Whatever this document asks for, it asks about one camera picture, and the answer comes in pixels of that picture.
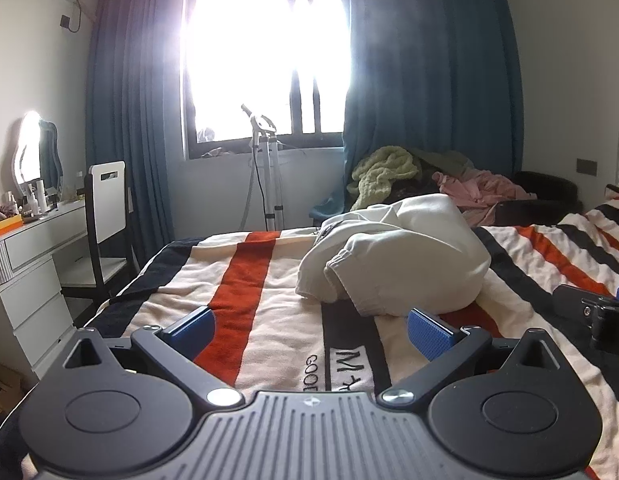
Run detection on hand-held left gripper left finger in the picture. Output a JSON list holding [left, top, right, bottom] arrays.
[[62, 306, 246, 407]]

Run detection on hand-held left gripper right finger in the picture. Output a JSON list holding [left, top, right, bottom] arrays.
[[377, 306, 561, 407]]

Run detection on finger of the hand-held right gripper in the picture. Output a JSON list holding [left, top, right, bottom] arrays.
[[552, 284, 619, 323]]

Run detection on white pants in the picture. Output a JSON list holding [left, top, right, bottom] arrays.
[[295, 192, 491, 318]]

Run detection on pink clothes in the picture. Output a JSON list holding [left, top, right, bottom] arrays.
[[433, 170, 537, 226]]

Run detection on dark clothes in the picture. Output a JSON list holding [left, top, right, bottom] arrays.
[[409, 147, 475, 196]]

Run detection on striped blanket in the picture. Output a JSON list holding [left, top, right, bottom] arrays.
[[0, 185, 619, 480]]

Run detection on black armchair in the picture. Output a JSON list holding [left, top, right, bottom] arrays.
[[494, 171, 585, 228]]

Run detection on white and black chair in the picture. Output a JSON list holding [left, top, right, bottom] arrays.
[[59, 161, 140, 311]]

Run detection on blue stool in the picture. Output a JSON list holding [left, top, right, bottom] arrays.
[[309, 195, 353, 228]]

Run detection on white dressing table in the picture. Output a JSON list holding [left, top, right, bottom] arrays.
[[0, 200, 90, 383]]

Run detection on green knitted blanket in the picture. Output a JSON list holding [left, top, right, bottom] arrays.
[[347, 146, 423, 212]]

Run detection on cardboard box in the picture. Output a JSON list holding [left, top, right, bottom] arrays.
[[0, 360, 25, 421]]

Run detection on blue curtain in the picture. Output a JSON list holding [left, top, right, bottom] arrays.
[[337, 0, 523, 221], [84, 0, 190, 281]]

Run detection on orange box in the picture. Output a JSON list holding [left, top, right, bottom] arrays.
[[0, 215, 24, 241]]

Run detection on garment steamer stand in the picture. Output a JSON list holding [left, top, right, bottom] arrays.
[[240, 104, 281, 232]]

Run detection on wavy framed vanity mirror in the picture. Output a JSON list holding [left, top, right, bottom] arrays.
[[9, 110, 64, 198]]

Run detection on window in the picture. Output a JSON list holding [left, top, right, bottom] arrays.
[[182, 0, 353, 161]]

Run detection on wall power outlet with cable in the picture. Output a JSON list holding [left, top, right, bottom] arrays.
[[59, 0, 85, 33]]

